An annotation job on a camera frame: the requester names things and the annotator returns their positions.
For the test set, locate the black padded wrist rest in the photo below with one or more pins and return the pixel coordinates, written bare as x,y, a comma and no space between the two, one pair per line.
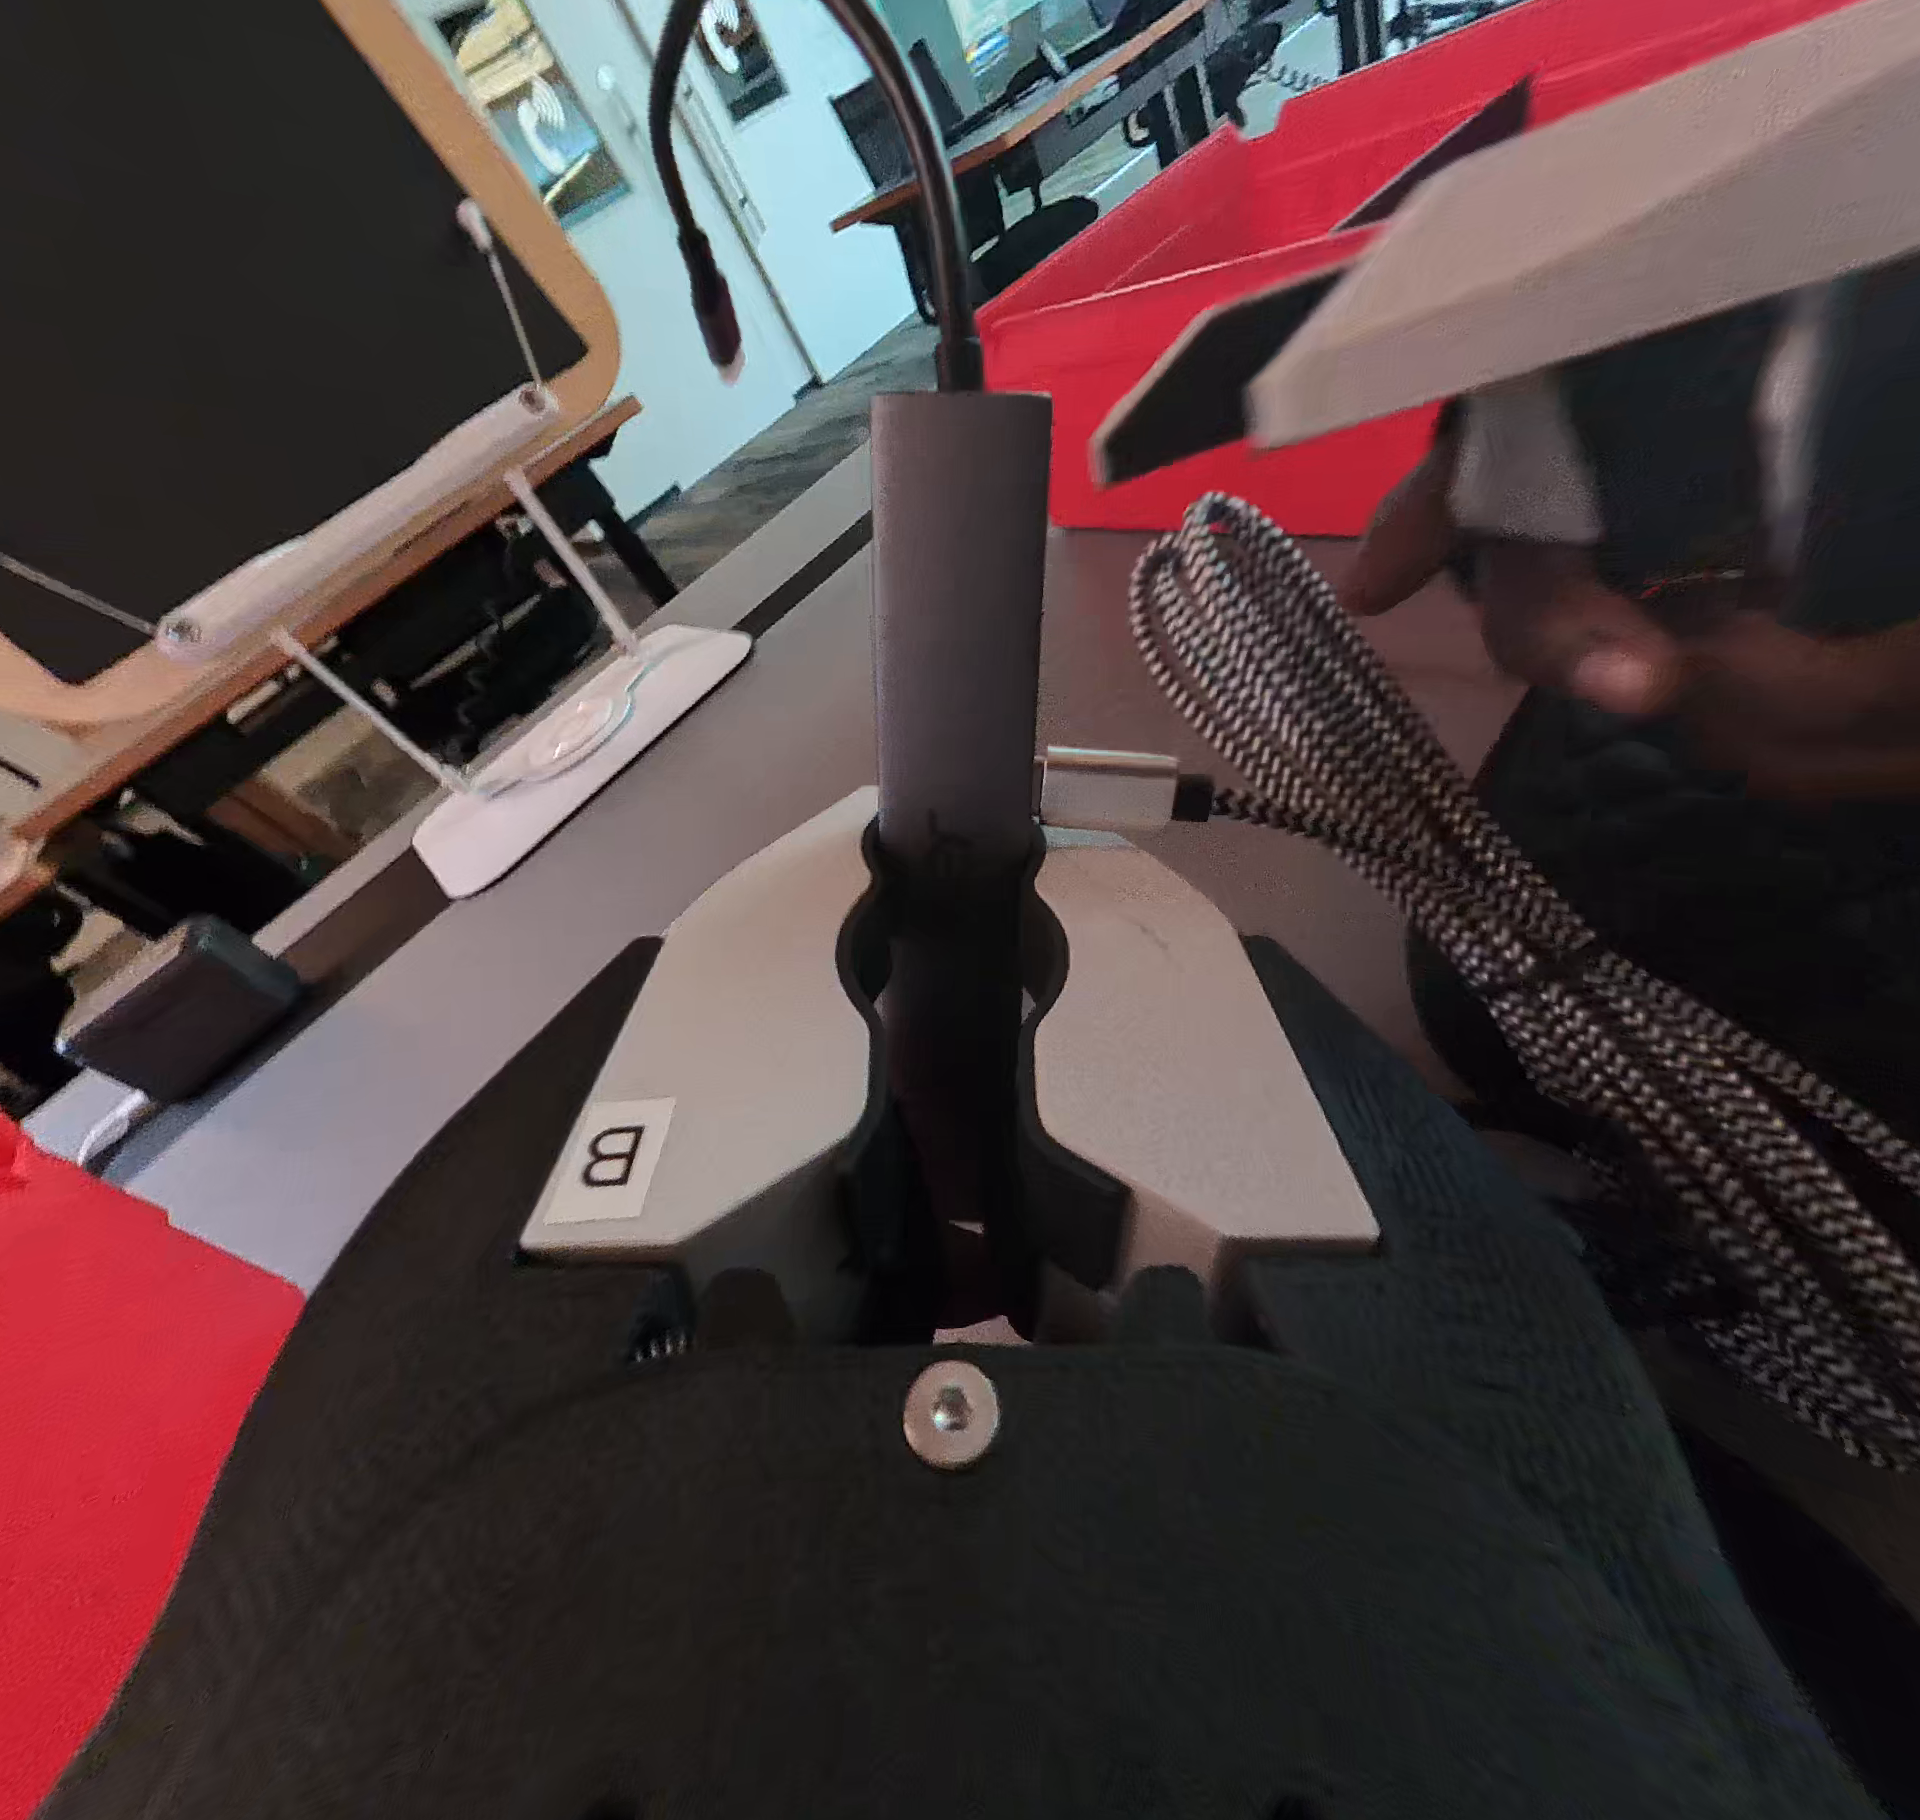
1726,860

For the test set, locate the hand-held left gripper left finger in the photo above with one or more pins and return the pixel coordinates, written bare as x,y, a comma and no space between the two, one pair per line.
751,1056

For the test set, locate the red plastic bin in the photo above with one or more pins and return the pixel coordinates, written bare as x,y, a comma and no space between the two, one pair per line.
1035,409
119,1401

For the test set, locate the wall picture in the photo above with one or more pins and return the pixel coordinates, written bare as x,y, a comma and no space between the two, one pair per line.
532,103
747,57

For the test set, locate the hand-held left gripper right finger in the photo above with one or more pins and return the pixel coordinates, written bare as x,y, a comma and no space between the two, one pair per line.
1185,1084

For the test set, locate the black office chair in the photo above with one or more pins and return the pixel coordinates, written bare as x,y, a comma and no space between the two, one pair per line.
1035,222

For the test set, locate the grey usb hub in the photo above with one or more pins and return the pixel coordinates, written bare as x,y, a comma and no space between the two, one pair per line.
961,604

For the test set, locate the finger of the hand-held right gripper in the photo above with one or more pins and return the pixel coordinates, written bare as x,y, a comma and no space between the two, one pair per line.
1621,232
1185,394

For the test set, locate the white panel stand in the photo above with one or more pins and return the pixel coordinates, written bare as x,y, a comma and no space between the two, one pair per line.
599,741

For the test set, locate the grey box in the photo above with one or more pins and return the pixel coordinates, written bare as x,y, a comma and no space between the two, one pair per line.
180,1002

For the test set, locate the black panel with wooden edge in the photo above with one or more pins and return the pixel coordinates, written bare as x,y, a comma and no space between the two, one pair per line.
225,275

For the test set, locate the person's right hand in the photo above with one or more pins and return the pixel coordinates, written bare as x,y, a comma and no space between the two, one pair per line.
1621,666

